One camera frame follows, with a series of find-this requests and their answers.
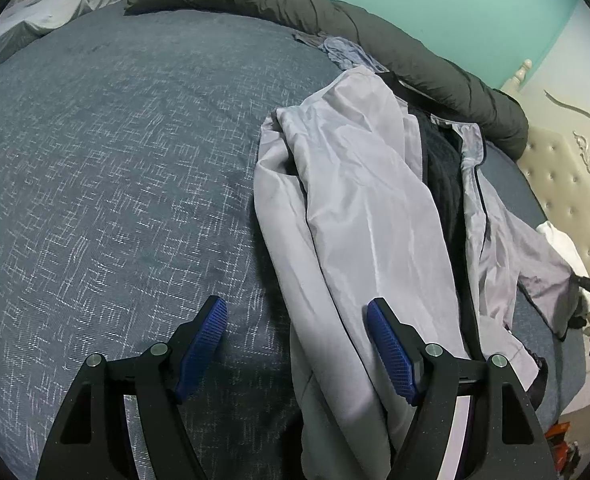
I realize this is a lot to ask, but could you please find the white folded t-shirt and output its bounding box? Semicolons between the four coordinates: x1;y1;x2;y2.
535;220;590;331

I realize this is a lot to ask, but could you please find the light grey blanket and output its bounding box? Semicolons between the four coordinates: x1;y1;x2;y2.
0;0;128;78

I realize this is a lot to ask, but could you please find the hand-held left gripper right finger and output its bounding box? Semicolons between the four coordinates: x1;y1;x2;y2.
366;297;558;480

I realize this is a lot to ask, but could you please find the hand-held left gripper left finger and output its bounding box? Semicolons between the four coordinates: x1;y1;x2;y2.
35;296;228;480

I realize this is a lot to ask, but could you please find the blue striped shirt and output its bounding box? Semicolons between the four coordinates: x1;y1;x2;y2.
292;30;388;73

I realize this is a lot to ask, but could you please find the light grey jacket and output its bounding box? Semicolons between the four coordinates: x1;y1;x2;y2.
252;65;588;480

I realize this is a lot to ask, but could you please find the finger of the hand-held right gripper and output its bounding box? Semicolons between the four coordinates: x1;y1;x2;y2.
570;272;590;303

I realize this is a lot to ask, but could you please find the cream tufted headboard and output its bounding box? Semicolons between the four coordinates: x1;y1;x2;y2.
497;57;590;291

